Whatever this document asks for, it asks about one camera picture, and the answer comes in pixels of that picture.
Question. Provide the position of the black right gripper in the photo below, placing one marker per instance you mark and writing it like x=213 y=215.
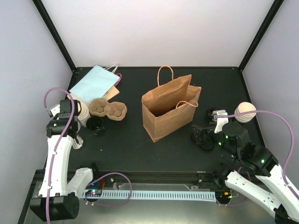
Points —
x=208 y=131

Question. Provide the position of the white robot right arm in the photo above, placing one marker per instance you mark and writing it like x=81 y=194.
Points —
x=251 y=169

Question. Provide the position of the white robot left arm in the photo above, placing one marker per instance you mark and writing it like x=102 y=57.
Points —
x=57 y=198

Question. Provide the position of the black coffee cup lid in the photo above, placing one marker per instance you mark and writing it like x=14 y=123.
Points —
x=207 y=148

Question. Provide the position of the black lid stack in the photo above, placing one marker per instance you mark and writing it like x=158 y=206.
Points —
x=209 y=114

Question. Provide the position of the right paper cup stack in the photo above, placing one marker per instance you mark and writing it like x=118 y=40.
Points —
x=241 y=112

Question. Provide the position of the paper cup stack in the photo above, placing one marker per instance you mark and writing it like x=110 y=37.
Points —
x=81 y=113
x=241 y=112

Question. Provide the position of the brown pulp cup carrier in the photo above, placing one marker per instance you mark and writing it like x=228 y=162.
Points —
x=114 y=111

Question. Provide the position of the small brown paper bag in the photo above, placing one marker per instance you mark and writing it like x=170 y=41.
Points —
x=112 y=92

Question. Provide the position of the light blue paper bag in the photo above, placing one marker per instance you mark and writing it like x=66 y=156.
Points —
x=94 y=84

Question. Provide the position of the left paper cup stack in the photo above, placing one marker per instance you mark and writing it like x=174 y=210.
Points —
x=81 y=113

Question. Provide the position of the white plastic cutlery bundle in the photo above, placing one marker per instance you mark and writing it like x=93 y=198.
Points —
x=77 y=142

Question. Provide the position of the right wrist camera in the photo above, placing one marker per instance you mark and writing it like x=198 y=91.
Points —
x=220 y=117

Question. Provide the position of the light blue cable duct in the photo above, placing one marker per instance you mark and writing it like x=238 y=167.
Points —
x=149 y=195

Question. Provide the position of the black aluminium rail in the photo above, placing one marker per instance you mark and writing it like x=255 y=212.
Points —
x=201 y=179

